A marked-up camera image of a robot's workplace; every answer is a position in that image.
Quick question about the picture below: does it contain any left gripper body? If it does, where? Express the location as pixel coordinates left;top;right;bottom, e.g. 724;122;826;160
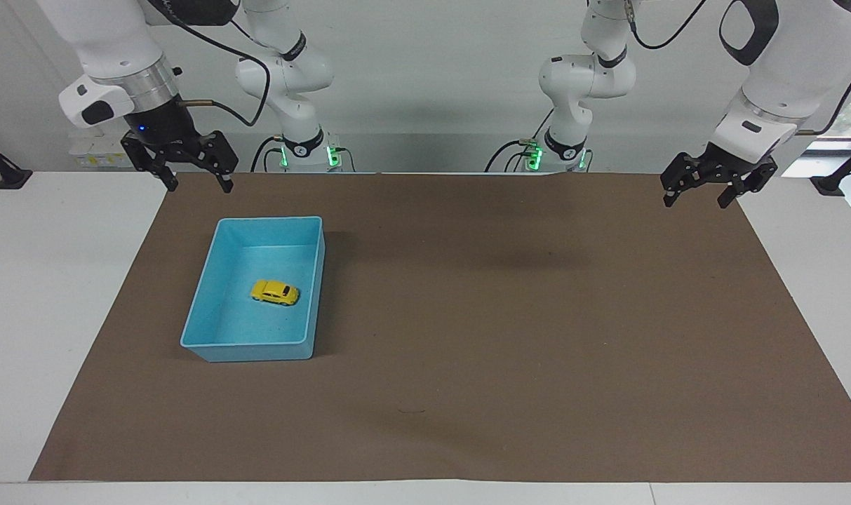
699;142;777;177

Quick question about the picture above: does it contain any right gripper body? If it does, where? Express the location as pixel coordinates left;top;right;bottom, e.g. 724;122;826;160
124;95;201;152

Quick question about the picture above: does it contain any black cable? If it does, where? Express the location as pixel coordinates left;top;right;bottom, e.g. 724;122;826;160
250;135;286;173
626;0;709;51
145;0;272;128
796;53;851;136
484;139;540;173

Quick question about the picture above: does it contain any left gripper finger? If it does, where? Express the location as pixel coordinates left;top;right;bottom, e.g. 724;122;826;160
660;152;711;208
718;157;779;210

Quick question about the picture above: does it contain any yellow beetle toy car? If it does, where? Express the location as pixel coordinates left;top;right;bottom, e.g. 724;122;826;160
249;278;302;308

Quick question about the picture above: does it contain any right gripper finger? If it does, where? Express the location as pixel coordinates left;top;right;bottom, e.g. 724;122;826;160
178;130;240;194
121;135;180;193

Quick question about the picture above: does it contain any black stand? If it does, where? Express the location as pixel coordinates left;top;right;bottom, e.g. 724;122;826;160
0;133;34;191
810;137;851;196

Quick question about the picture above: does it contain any blue plastic bin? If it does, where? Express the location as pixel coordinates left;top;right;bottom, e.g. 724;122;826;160
180;215;326;363

